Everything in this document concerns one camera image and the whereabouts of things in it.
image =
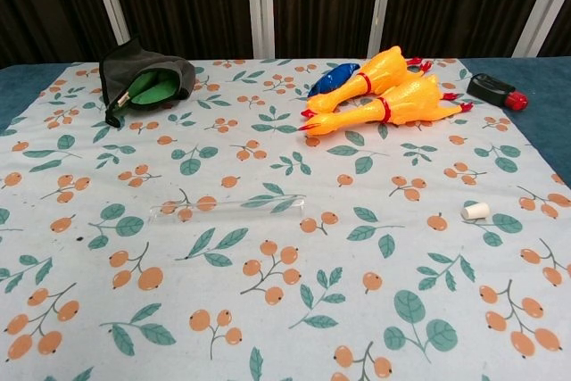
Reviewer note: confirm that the clear glass test tube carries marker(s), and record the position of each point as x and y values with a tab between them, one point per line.
232	210

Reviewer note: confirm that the white cork stopper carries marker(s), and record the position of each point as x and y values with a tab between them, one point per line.
475	211

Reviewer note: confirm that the floral print tablecloth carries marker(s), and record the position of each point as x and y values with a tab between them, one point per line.
285	229

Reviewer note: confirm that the blue foil packet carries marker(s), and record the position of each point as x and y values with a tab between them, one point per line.
334	77

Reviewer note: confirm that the yellow rubber chicken toy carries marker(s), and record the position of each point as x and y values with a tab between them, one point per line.
401	100
379	71

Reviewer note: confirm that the dark grey pouch green lining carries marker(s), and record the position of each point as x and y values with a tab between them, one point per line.
169	66

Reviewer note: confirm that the black device with red cap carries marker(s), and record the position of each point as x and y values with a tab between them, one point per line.
486	86

